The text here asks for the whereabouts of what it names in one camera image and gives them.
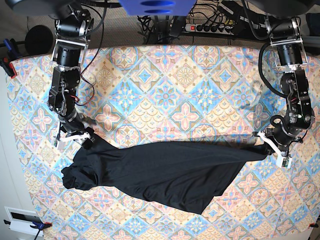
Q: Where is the white wall outlet box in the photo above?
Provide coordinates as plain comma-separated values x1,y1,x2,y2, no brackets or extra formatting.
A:
4,206,42,236

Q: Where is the patterned colourful tablecloth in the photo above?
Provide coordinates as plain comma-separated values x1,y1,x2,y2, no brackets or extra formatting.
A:
4,45,320,240

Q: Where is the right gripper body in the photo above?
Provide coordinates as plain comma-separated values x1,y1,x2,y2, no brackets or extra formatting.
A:
53,116,97,150

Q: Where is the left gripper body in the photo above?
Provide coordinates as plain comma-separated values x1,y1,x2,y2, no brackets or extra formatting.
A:
252,127,308,168

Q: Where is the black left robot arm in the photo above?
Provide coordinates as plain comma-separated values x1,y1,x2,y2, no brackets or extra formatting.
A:
241,0,317,168

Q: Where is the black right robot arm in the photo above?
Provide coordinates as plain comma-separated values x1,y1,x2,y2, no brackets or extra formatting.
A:
6,0,95,149

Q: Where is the red table clamp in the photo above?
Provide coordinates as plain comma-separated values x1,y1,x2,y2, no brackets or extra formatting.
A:
0,57,17,79

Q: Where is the white power strip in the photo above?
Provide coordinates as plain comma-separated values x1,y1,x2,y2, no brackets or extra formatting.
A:
184,23,233,35

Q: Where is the black t-shirt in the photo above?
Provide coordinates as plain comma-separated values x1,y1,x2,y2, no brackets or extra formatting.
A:
61,136,267,214

